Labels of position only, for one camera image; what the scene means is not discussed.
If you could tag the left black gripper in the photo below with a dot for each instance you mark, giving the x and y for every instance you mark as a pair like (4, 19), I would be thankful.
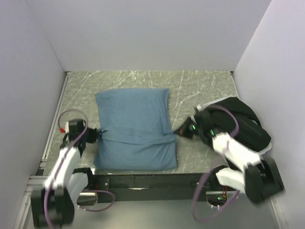
(95, 132)

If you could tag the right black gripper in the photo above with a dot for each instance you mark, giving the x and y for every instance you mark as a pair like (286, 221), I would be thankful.
(182, 129)

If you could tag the blue fabric pillowcase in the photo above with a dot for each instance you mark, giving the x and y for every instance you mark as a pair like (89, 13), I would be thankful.
(136, 133)

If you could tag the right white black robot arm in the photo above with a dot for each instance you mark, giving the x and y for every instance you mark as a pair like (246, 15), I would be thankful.
(248, 172)

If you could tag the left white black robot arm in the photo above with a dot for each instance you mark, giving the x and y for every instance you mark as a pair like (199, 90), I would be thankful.
(53, 204)

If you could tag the black garment pile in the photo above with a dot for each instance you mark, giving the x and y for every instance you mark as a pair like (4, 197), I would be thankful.
(250, 134)

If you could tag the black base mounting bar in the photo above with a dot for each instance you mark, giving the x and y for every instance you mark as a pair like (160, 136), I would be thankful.
(140, 188)

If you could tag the white laundry basket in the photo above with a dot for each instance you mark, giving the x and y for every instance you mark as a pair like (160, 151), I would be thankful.
(265, 150)

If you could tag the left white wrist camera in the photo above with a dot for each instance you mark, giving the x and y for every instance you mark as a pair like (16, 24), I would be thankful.
(65, 129)

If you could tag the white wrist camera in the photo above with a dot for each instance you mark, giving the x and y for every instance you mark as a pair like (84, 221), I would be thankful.
(65, 129)
(198, 108)

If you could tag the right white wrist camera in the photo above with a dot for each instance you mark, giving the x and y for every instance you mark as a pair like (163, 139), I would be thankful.
(198, 108)

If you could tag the aluminium frame rail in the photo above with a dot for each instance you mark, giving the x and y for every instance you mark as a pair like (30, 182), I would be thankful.
(34, 183)

